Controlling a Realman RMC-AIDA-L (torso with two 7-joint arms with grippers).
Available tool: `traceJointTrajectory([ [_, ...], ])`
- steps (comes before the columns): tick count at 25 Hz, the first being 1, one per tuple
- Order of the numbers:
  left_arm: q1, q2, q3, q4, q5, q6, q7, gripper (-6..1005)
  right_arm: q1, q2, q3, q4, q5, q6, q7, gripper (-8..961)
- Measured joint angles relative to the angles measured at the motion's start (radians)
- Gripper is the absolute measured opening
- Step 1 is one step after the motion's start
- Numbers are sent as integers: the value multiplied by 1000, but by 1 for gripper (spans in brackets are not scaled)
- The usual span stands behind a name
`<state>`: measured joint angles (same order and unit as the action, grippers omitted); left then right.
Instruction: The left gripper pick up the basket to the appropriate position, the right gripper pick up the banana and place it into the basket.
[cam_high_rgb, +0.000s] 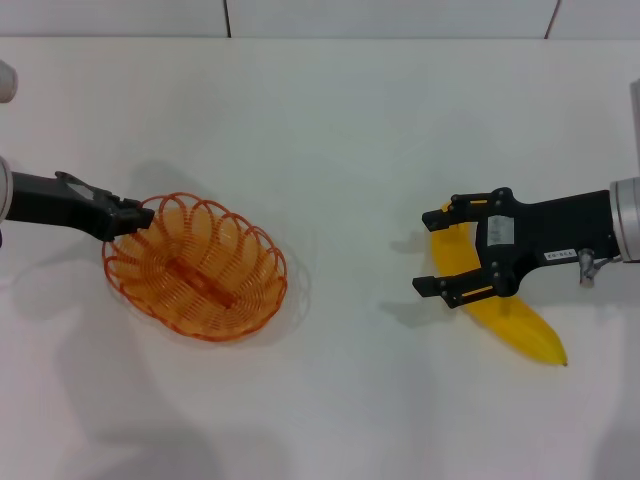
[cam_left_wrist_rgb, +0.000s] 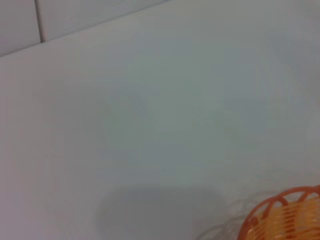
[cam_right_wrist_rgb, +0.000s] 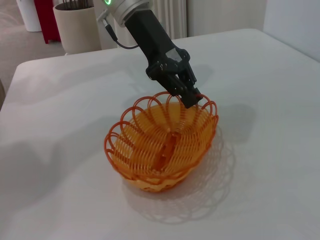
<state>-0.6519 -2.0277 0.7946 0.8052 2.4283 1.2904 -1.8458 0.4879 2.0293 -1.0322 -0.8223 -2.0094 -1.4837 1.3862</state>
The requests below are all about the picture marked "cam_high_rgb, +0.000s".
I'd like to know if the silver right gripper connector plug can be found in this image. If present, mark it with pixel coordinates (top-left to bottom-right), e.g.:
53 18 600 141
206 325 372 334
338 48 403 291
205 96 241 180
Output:
577 248 622 286

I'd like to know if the orange woven plastic basket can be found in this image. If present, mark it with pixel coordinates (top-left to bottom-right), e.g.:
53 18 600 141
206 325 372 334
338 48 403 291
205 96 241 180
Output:
102 192 289 344

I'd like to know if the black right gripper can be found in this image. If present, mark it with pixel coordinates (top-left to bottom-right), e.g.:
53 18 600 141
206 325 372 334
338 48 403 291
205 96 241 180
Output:
412 187 614 309

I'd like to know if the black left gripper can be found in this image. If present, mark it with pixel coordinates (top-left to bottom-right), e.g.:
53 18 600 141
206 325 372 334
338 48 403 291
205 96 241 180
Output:
9 171 155 244

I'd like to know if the yellow banana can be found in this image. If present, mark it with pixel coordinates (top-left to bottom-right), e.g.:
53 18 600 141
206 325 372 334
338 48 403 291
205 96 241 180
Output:
430 199 569 368

